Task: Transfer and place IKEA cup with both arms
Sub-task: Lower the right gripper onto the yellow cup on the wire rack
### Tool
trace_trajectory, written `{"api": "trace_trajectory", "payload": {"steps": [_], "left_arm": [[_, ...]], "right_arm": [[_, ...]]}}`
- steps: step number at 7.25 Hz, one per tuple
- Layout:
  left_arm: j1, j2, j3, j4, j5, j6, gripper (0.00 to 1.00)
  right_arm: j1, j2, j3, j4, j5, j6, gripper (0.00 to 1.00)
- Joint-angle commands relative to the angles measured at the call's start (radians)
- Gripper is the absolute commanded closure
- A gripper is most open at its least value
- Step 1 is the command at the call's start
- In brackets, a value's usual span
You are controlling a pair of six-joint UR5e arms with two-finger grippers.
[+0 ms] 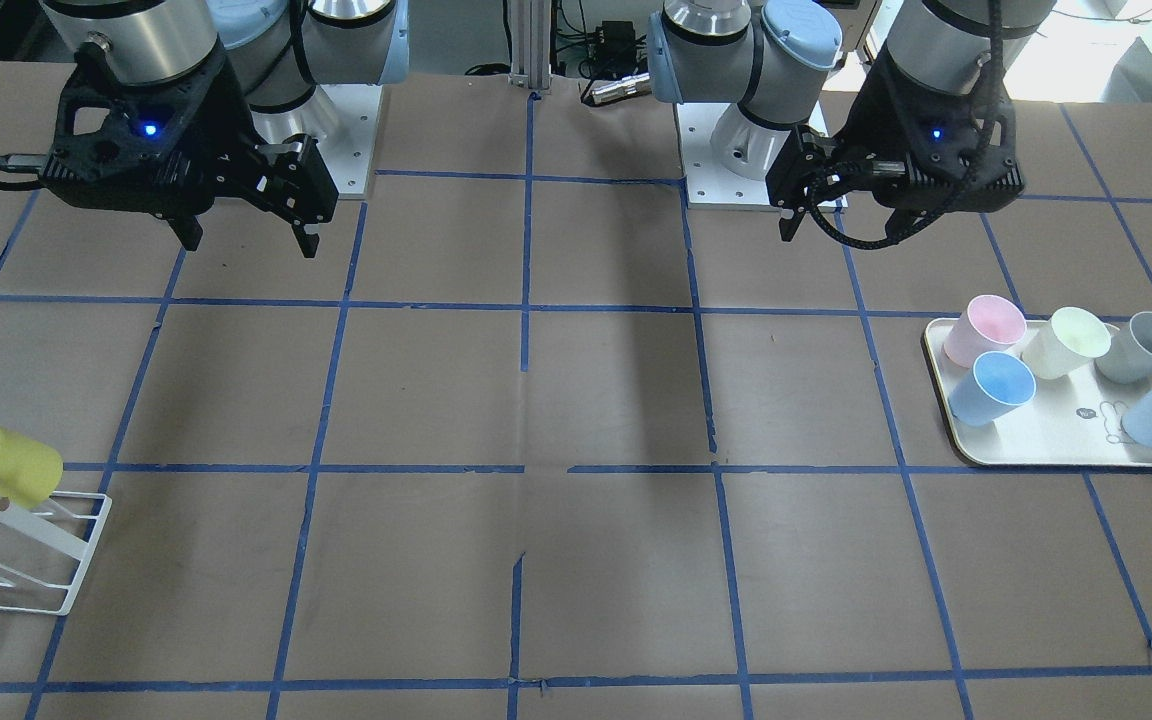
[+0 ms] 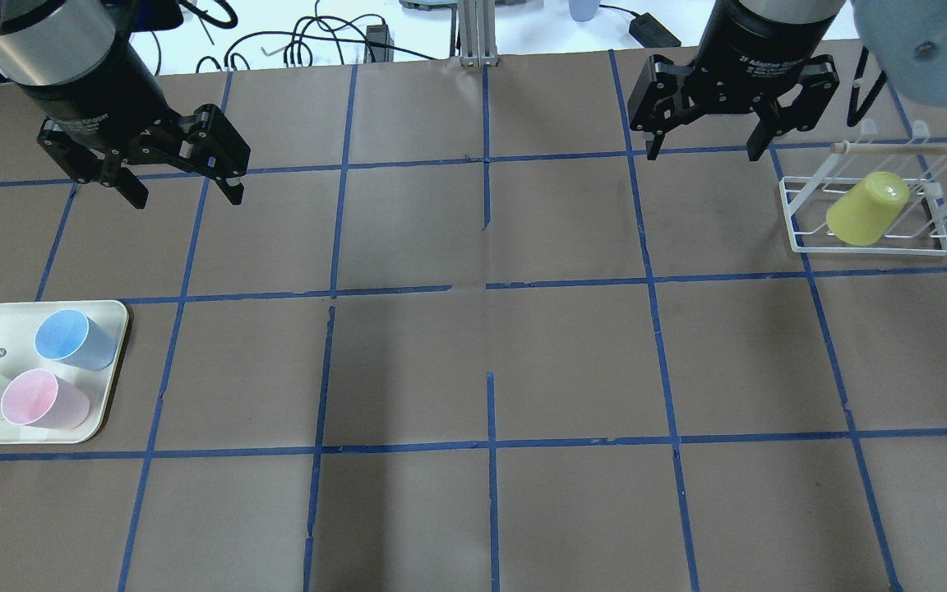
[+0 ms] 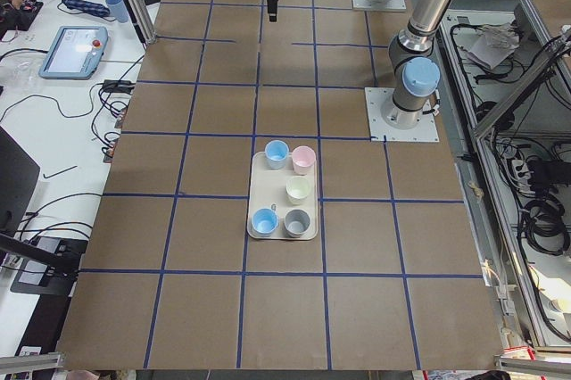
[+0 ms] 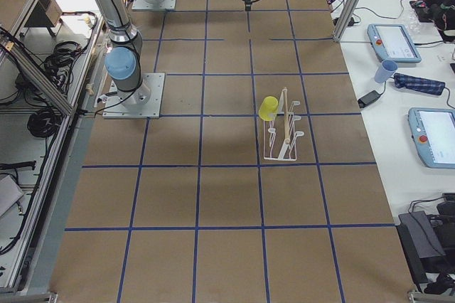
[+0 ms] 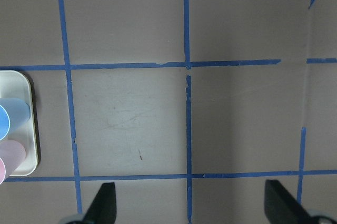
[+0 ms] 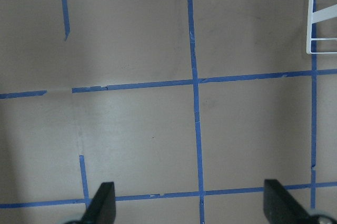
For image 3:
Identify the blue cup on desk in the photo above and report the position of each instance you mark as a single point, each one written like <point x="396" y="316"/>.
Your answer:
<point x="118" y="10"/>

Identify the light blue cup far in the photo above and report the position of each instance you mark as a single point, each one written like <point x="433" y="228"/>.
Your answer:
<point x="276" y="153"/>

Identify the pale green cup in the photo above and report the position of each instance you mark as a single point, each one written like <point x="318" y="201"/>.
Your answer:
<point x="297" y="189"/>

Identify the pink plastic cup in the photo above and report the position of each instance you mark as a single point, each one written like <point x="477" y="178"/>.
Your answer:
<point x="303" y="159"/>

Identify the black monitor stand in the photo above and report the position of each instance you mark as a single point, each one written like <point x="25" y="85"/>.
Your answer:
<point x="50" y="264"/>

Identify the blue checkered pouch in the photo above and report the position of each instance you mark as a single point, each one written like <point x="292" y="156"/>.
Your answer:
<point x="90" y="8"/>

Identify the grey plastic cup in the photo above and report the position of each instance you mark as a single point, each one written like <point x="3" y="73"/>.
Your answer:
<point x="297" y="223"/>

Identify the blue teach pendant near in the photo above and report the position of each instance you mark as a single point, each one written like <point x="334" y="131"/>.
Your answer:
<point x="75" y="53"/>

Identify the white plastic tray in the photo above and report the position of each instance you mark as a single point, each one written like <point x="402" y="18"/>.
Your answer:
<point x="268" y="190"/>

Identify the blue cup near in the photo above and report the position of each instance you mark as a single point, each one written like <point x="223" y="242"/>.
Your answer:
<point x="264" y="222"/>

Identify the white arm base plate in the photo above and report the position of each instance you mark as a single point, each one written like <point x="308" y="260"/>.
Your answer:
<point x="428" y="130"/>

